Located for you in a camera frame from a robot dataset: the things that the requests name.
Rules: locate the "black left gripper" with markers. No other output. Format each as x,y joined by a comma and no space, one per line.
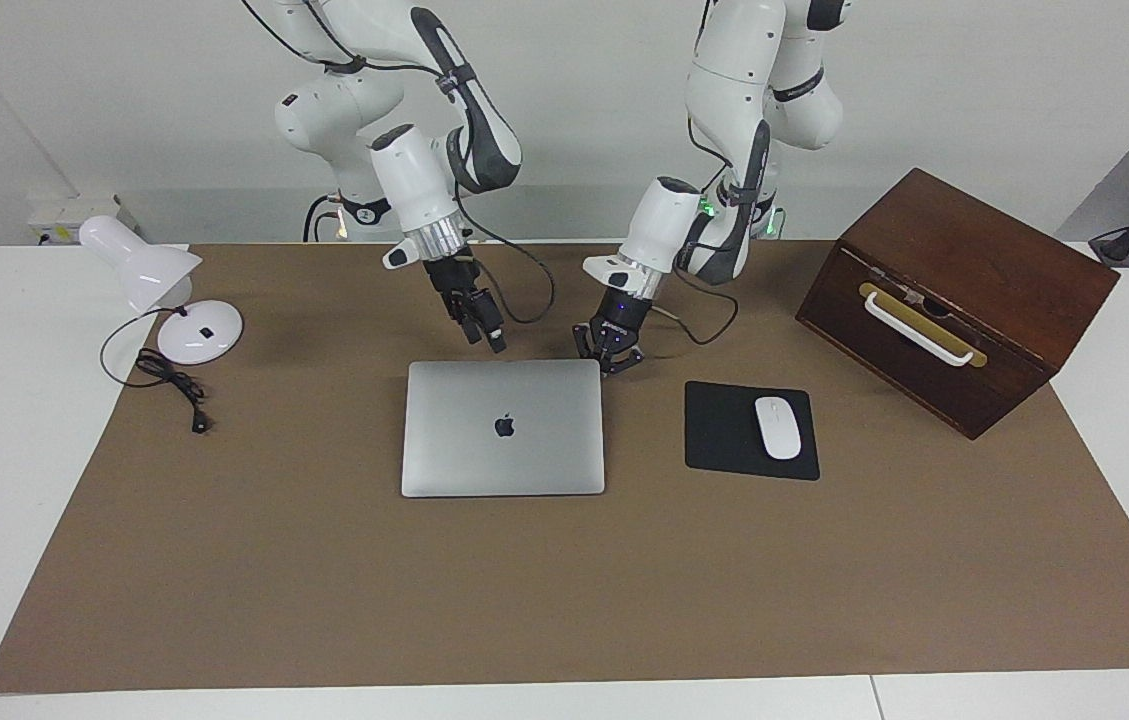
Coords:
621,315

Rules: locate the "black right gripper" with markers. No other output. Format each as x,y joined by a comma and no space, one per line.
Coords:
454,288

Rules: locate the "silver laptop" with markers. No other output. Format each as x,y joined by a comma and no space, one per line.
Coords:
504,460

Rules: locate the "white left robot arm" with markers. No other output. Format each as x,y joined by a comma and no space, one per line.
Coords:
664,220

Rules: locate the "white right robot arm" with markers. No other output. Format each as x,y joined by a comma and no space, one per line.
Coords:
414,170

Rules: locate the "black mouse pad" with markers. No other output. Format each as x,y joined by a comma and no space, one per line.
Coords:
719,430

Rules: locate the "white computer mouse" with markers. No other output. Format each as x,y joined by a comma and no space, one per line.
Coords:
778,428

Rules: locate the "brown table mat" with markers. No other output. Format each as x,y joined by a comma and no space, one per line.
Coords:
324,560

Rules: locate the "white desk lamp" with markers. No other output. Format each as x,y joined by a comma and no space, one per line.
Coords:
139,260

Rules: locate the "dark brown wooden box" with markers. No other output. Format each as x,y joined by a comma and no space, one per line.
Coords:
1004,290

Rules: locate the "white power strip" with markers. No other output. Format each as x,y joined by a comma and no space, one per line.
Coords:
64,212

